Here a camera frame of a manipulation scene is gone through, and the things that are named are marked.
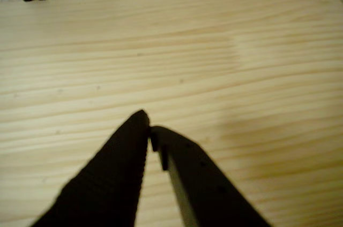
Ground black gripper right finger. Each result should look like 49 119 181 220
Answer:
151 126 273 227

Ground black ribbed gripper left finger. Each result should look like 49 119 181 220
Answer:
31 109 150 227

